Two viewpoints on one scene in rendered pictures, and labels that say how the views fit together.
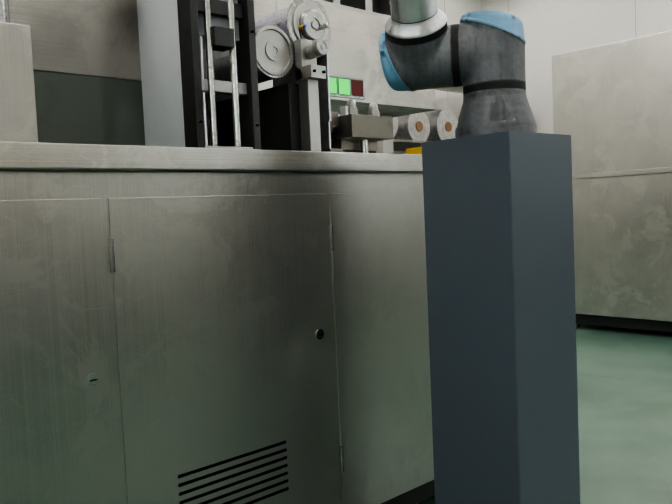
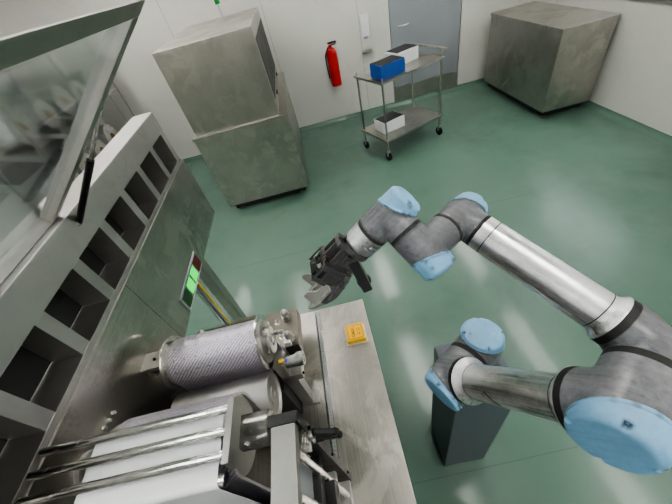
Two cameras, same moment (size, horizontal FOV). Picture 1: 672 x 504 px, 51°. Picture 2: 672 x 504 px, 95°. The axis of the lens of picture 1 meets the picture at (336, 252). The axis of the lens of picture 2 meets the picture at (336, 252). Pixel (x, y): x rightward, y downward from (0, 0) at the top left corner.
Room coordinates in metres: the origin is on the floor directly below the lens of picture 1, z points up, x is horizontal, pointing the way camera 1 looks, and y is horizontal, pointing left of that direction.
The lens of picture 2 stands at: (1.30, 0.20, 1.96)
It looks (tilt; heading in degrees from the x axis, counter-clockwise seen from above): 44 degrees down; 315
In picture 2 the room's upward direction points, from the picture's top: 16 degrees counter-clockwise
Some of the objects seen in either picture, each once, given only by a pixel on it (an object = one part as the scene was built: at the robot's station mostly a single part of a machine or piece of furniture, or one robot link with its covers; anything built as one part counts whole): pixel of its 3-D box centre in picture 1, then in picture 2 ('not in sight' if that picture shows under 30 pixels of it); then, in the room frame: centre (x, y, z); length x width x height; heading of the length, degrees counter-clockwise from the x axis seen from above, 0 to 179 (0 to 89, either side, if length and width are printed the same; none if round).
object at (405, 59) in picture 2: not in sight; (401, 100); (3.04, -3.32, 0.51); 0.91 x 0.58 x 1.02; 64
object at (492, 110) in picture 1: (494, 112); not in sight; (1.34, -0.31, 0.95); 0.15 x 0.15 x 0.10
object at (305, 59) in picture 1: (312, 101); (299, 379); (1.77, 0.04, 1.05); 0.06 x 0.05 x 0.31; 42
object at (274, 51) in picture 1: (244, 60); (228, 406); (1.83, 0.21, 1.18); 0.26 x 0.12 x 0.12; 42
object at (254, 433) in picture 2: not in sight; (257, 429); (1.63, 0.21, 1.34); 0.06 x 0.06 x 0.06; 42
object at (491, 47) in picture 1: (489, 50); (479, 344); (1.34, -0.31, 1.07); 0.13 x 0.12 x 0.14; 76
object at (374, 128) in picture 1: (324, 134); (248, 341); (2.06, 0.02, 1.00); 0.40 x 0.16 x 0.06; 42
